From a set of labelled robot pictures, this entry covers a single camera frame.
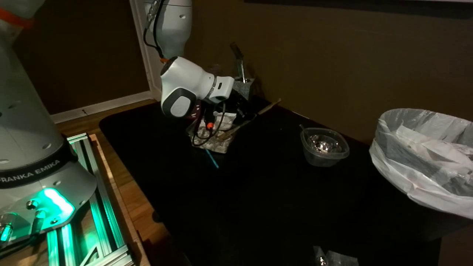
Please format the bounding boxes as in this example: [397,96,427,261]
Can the bin with white liner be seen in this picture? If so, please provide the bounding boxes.
[369,107,473,239]

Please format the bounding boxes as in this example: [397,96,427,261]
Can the clear round plastic bowl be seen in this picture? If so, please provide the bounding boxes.
[300,127,350,167]

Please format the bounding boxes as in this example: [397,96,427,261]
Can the black utensils in holder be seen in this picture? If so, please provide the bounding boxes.
[230,42,246,82]

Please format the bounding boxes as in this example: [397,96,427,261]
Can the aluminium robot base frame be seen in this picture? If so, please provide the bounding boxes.
[0,131,152,266]

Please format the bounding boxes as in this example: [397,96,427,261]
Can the clear container of seeds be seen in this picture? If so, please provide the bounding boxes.
[189,110,236,153]

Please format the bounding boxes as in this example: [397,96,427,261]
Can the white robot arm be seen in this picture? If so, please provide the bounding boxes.
[0,0,235,237]

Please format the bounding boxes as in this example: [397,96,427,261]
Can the patterned utensil holder box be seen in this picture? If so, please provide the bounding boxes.
[233,78,254,100]

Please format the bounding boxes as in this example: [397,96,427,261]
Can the wooden spoon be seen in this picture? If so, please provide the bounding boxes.
[217,97,280,141]

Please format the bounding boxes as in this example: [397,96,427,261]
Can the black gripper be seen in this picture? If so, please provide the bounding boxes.
[195,94,246,133]

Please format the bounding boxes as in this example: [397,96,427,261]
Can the blue straw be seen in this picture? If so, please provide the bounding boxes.
[204,149,220,169]

